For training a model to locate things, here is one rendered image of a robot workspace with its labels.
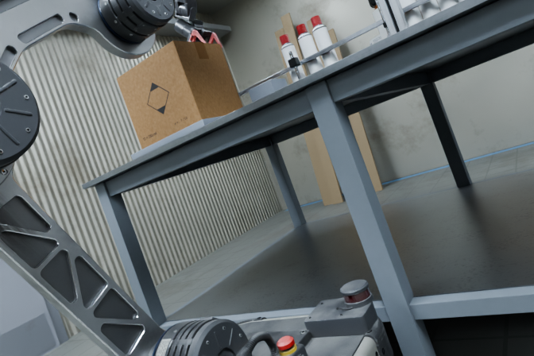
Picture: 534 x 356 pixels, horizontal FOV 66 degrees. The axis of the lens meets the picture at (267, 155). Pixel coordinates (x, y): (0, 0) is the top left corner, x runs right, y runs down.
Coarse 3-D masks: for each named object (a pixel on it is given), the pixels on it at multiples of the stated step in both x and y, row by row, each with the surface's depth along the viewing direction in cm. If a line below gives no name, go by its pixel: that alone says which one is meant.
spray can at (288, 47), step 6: (282, 36) 151; (282, 42) 152; (288, 42) 152; (282, 48) 151; (288, 48) 150; (294, 48) 151; (288, 54) 150; (294, 54) 151; (288, 66) 152; (300, 66) 151; (294, 72) 151; (300, 72) 151; (294, 78) 151
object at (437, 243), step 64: (512, 0) 78; (384, 64) 93; (448, 64) 195; (256, 128) 115; (320, 128) 103; (448, 128) 199; (448, 192) 199; (512, 192) 161; (128, 256) 157; (256, 256) 216; (320, 256) 171; (384, 256) 101; (448, 256) 121; (512, 256) 106; (384, 320) 105
